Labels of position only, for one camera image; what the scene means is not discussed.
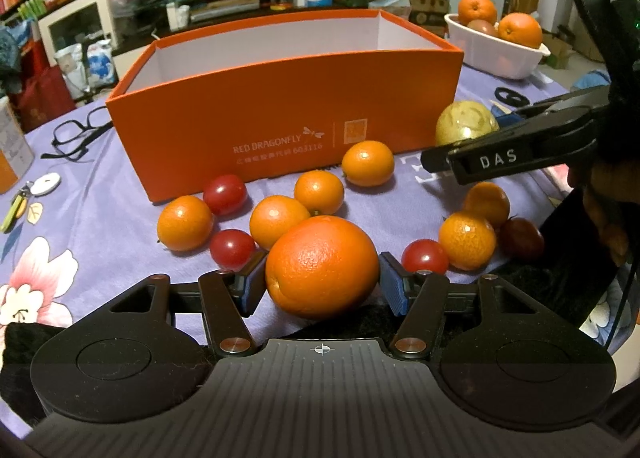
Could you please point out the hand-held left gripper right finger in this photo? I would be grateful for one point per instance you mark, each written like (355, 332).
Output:
(395, 290)

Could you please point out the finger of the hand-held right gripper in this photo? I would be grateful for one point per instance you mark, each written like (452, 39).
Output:
(500, 157)
(565, 100)

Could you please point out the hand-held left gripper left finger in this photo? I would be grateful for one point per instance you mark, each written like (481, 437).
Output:
(250, 285)

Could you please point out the small orange tangerine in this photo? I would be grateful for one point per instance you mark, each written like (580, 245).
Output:
(319, 192)
(467, 240)
(486, 200)
(368, 162)
(185, 224)
(275, 220)

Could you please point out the yellow-green passion fruit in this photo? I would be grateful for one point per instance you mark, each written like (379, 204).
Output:
(465, 120)

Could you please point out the large orange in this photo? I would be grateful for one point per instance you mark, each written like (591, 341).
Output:
(322, 268)

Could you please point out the dark red cherry tomato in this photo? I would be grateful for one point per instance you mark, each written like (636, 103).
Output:
(522, 238)

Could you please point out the orange cardboard box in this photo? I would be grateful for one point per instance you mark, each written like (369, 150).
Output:
(280, 107)

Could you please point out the person's right hand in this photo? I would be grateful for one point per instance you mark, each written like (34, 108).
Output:
(607, 228)

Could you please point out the white bowl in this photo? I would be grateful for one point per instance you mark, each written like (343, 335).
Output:
(500, 60)

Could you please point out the orange in bowl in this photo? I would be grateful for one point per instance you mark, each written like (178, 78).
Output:
(477, 9)
(521, 30)

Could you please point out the brown passion fruit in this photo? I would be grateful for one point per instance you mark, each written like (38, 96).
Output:
(482, 28)

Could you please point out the purple floral tablecloth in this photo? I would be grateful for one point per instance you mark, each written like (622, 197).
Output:
(110, 218)

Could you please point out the white round tag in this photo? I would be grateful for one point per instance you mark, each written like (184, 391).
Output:
(46, 184)

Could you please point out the black eyeglasses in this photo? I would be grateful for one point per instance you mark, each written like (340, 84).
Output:
(67, 137)

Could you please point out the white plastic bag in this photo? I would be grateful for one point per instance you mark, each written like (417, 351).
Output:
(97, 62)

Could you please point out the white and orange canister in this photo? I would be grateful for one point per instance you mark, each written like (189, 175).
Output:
(12, 147)

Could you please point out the silver media player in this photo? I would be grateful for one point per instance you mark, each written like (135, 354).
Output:
(225, 7)

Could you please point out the red bag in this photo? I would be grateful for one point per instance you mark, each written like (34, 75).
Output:
(47, 92)

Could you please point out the white cabinet with glass door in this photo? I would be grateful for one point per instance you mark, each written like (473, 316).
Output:
(106, 12)

